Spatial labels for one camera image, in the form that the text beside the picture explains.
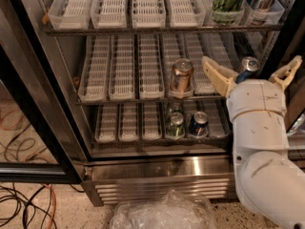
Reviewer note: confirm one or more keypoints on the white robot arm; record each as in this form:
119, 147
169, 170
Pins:
266, 181

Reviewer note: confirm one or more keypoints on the blue silver can middle shelf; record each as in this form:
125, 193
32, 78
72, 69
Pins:
248, 67

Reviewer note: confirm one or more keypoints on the green can front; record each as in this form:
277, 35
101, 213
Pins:
175, 125

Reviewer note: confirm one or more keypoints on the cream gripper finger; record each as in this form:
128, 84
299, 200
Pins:
283, 76
222, 78

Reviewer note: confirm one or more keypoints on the copper coloured can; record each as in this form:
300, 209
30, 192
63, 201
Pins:
181, 75

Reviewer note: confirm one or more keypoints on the clear plastic bag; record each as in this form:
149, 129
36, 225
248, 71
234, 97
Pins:
172, 211

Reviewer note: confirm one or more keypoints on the stainless steel fridge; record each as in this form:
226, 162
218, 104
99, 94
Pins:
144, 169

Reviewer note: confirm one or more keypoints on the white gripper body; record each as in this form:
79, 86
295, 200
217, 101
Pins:
256, 98

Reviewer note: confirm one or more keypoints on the green can behind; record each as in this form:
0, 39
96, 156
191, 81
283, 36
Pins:
174, 107

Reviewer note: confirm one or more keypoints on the open glass fridge door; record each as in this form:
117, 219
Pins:
38, 71

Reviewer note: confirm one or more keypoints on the blue can bottom shelf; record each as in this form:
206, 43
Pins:
199, 124

